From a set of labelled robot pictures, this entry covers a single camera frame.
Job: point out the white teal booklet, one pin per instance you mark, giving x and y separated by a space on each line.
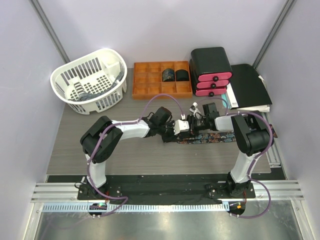
245 100

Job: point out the rolled black tie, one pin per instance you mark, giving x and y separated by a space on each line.
182 75

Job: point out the white slotted cable duct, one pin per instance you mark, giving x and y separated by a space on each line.
98 207

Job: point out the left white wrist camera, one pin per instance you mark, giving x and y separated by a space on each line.
181 125

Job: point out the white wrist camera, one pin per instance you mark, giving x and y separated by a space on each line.
181 125
194 108

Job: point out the aluminium frame rail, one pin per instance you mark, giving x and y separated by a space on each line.
54 192

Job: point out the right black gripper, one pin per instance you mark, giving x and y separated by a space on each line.
194 128

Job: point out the orange compartment tray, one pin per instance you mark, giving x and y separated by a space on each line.
147 80

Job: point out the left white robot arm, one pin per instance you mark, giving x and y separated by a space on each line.
99 142

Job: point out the black pink drawer unit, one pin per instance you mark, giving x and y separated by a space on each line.
210 71

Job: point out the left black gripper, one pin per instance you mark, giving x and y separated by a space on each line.
172 137

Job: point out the floral navy tie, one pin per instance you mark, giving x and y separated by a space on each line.
209 138

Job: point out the rolled dark patterned tie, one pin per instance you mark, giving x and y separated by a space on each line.
168 75

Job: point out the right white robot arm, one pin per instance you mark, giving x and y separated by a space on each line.
253 136

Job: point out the blue patterned tie in basket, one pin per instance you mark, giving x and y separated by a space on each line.
103 86

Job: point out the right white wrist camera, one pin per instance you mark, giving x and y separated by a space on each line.
194 108

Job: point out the white plastic basket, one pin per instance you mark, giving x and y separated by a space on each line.
75 77

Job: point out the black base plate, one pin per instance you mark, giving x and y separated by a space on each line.
166 189

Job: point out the black folder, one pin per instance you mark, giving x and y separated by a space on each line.
244 75

